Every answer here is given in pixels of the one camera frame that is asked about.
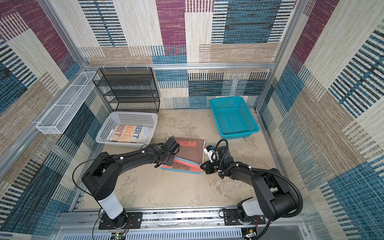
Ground pink red towel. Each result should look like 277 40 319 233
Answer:
161 137 206 175

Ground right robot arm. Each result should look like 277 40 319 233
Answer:
201 146 304 224

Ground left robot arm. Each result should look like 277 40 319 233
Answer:
82 138 180 229

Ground teal plastic basket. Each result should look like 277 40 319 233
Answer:
210 96 260 140

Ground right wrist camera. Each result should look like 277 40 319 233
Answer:
204 145 218 163

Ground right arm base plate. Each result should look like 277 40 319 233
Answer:
218 208 266 226

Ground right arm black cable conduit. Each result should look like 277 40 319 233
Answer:
214 138 304 240

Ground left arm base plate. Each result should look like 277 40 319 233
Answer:
98 212 143 230

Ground black wire shelf rack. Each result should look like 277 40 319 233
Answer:
93 67 160 113

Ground aluminium front rail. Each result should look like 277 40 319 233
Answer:
53 205 307 232

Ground white wire wall basket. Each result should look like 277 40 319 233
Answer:
36 72 96 135

